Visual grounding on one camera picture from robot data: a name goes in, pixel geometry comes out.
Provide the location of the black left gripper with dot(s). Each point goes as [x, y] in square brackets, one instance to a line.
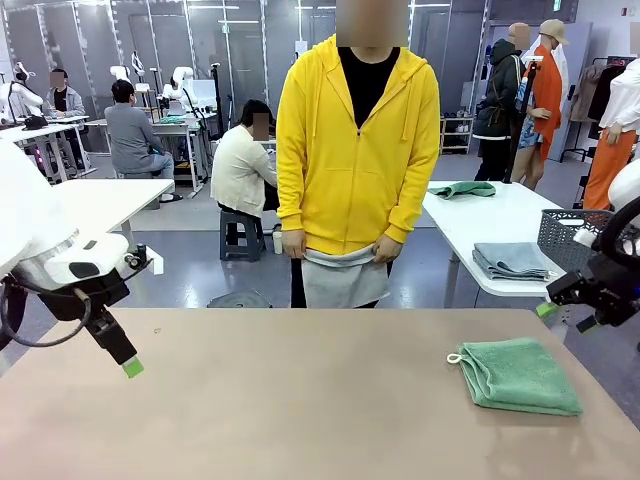
[105, 327]

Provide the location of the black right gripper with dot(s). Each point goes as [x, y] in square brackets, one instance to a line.
[612, 297]

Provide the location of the green terry towel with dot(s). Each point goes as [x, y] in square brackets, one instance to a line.
[520, 375]
[465, 189]

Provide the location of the light grey terry towel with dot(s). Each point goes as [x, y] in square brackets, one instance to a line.
[340, 280]

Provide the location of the yellow sleeved right forearm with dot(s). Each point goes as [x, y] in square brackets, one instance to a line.
[291, 205]

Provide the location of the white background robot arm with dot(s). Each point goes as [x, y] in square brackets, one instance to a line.
[17, 92]
[120, 73]
[181, 75]

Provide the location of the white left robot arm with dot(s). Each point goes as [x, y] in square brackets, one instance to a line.
[30, 215]

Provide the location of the yellow sleeved left forearm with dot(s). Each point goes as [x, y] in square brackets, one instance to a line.
[407, 210]

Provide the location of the grey perforated plastic basket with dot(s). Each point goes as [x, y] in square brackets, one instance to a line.
[560, 235]

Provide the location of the person's left hand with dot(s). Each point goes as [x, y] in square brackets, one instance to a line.
[389, 250]

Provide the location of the person's right hand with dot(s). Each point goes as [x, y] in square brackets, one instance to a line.
[295, 245]

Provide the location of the blue-grey terry towel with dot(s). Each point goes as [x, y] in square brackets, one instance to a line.
[510, 260]

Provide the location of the round black floor base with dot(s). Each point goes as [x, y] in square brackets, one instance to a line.
[240, 300]

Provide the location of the white side table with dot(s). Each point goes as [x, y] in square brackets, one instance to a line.
[480, 220]
[110, 197]

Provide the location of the mannequin with orange trousers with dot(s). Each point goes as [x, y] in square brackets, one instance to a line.
[607, 170]

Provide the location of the dark grey plastic stool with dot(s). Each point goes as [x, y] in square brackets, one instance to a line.
[240, 240]

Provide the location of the pale cup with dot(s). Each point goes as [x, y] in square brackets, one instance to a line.
[277, 243]

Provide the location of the white shoe rack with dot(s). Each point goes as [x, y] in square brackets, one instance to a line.
[457, 132]

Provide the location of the brown hanging coat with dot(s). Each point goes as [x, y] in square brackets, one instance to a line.
[582, 95]

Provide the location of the black hanging coat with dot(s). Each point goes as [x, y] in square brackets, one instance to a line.
[605, 90]

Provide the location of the seated person in cream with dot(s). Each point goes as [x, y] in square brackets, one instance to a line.
[240, 170]

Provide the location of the mannequin in orange with cap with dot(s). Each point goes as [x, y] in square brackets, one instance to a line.
[547, 85]

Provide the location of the mannequin in black jacket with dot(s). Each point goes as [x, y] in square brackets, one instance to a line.
[502, 85]

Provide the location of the grey background workbench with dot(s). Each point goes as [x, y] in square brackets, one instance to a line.
[180, 126]

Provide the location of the teal cloth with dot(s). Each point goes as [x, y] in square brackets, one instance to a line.
[172, 119]

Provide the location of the white background desk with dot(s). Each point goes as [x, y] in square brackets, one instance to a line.
[30, 131]

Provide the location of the black tripod with white top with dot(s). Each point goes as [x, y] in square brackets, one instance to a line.
[534, 59]

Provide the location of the black cap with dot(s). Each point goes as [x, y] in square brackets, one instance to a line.
[35, 122]

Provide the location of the seated person in grey jacket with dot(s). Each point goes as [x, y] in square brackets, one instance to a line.
[62, 100]

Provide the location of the person in yellow hoodie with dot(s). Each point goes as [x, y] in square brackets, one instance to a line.
[325, 150]

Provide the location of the white hanging panel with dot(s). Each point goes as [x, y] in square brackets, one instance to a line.
[300, 47]

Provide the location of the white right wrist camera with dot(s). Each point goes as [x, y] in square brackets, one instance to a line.
[584, 236]

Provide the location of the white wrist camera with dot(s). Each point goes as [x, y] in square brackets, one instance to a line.
[584, 236]
[157, 265]

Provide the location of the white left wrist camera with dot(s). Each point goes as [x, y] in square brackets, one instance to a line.
[157, 265]

